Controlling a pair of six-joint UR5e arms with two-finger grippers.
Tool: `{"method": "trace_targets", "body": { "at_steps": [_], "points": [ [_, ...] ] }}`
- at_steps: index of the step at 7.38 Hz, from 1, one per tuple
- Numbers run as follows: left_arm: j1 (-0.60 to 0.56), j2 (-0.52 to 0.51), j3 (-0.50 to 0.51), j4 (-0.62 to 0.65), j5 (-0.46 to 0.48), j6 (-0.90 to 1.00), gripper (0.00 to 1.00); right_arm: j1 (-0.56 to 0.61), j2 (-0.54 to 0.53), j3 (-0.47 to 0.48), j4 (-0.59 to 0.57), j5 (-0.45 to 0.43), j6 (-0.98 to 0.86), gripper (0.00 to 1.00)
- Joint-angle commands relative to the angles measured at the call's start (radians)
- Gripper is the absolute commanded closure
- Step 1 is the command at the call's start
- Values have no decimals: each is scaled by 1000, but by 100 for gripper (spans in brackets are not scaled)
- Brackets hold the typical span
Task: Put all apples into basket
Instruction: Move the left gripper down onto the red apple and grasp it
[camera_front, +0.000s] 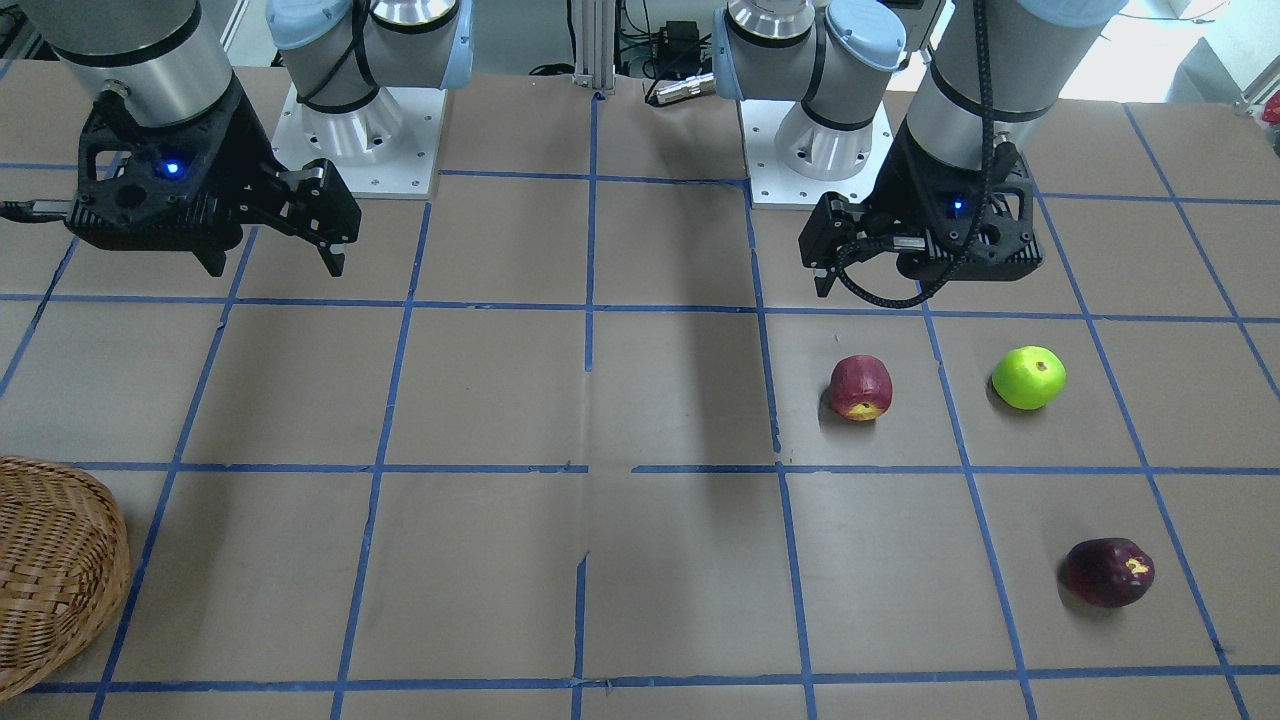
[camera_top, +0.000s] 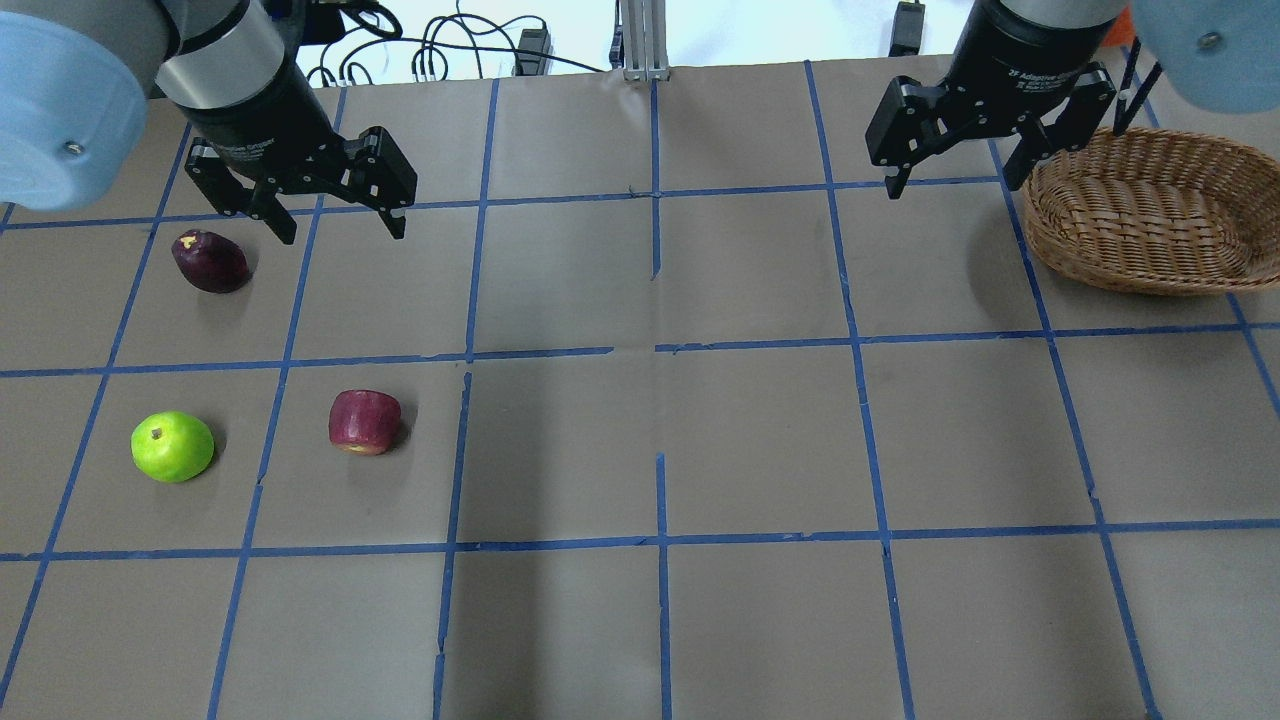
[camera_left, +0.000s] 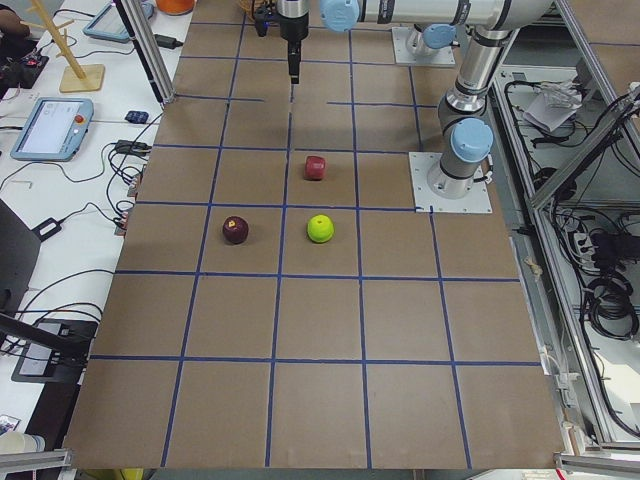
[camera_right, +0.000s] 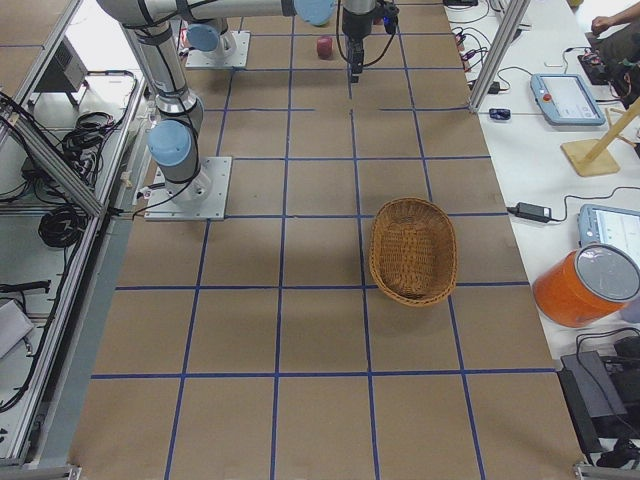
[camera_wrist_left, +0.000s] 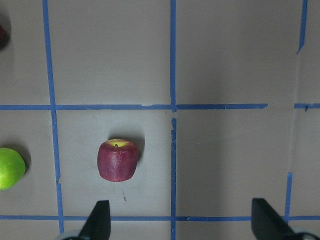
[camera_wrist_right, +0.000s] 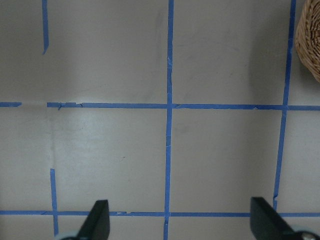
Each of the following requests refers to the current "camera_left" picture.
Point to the aluminium frame post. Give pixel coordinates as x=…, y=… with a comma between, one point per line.
x=142, y=37

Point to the blue teach pendant far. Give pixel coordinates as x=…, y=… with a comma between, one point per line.
x=107, y=25

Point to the blue teach pendant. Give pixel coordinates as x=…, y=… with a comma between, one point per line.
x=54, y=130
x=107, y=25

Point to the wooden stand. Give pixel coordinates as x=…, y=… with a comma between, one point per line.
x=76, y=77

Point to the blue teach pendant near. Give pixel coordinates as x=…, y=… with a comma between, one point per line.
x=54, y=130

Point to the green apple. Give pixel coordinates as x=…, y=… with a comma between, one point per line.
x=320, y=228

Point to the crumpled white paper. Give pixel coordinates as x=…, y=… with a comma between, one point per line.
x=555, y=103

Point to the black power adapter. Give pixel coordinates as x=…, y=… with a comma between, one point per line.
x=167, y=42

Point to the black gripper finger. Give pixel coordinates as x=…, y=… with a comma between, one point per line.
x=294, y=50

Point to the dark red apple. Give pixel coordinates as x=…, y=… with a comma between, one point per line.
x=235, y=230

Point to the orange bucket with lid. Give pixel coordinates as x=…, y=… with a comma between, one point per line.
x=175, y=7

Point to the small blue device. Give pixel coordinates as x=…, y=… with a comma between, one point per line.
x=137, y=117

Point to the red cube-shaped apple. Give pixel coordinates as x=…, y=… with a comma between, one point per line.
x=315, y=168

